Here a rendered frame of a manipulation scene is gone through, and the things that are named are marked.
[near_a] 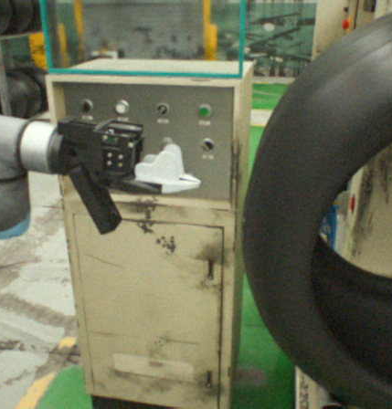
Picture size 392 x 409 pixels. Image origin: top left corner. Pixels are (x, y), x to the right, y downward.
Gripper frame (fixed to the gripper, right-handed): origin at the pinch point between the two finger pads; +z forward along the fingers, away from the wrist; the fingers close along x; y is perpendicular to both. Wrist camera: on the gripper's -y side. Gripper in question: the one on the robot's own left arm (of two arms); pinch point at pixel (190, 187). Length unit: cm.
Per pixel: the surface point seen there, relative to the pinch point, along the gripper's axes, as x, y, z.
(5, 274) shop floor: 143, -136, -124
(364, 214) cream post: 27.6, -11.0, 31.2
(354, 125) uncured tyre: -11.9, 15.3, 18.1
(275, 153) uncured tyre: -8.6, 9.8, 10.8
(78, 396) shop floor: 67, -127, -46
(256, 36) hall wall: 910, -47, -47
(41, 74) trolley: 383, -71, -225
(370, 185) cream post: 27.7, -4.9, 30.9
